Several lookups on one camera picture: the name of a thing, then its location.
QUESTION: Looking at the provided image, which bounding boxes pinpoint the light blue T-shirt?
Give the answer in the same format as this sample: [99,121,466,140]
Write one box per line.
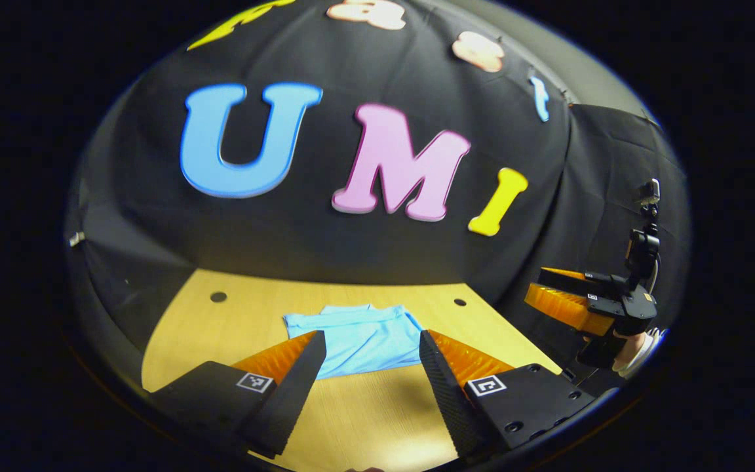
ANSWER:
[284,304,425,381]

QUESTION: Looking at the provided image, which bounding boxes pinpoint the black backdrop cloth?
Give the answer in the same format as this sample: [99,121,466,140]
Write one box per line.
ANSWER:
[66,0,689,368]

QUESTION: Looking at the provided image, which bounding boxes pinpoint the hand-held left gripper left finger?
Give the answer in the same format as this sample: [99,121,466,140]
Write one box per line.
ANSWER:
[148,330,328,460]

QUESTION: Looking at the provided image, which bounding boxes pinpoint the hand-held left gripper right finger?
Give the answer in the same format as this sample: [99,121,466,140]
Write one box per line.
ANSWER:
[419,329,598,463]

